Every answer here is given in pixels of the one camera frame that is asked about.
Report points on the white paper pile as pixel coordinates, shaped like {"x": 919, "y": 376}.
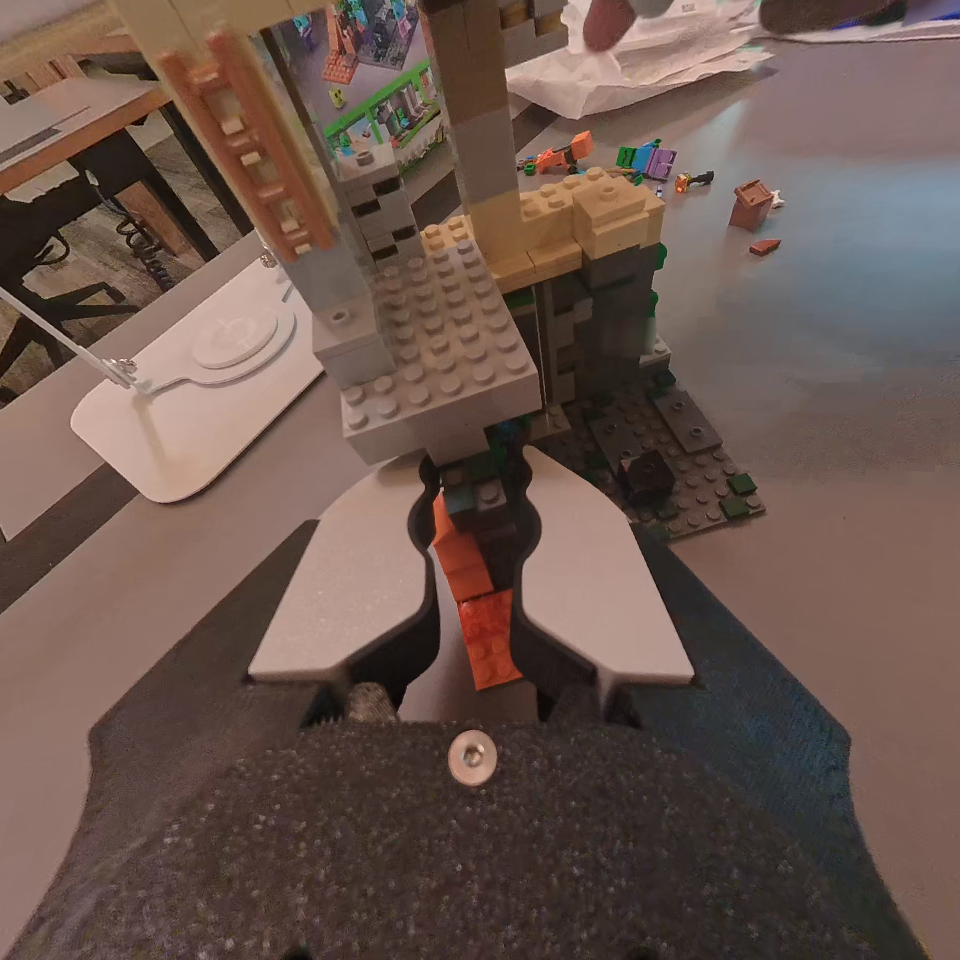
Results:
{"x": 675, "y": 60}

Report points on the brown toy chest piece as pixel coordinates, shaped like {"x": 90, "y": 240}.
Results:
{"x": 750, "y": 206}

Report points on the orange toy figure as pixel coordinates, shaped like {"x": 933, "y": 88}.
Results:
{"x": 559, "y": 156}

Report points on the toy brick tower model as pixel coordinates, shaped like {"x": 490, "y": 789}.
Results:
{"x": 450, "y": 337}

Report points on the green toy box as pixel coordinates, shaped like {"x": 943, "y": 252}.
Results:
{"x": 375, "y": 75}

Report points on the orange toy brick plate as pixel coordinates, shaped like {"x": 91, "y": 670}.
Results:
{"x": 487, "y": 630}

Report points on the white stand base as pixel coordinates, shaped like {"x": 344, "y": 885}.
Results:
{"x": 187, "y": 420}

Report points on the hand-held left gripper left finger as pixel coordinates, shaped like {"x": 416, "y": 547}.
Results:
{"x": 345, "y": 592}

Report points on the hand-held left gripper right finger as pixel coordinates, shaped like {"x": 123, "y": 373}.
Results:
{"x": 607, "y": 592}

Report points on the grey desk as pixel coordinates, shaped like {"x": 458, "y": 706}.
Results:
{"x": 825, "y": 450}

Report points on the person's right hand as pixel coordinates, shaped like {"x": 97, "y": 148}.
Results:
{"x": 607, "y": 22}

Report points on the small brown plate piece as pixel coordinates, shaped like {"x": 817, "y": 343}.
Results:
{"x": 765, "y": 247}

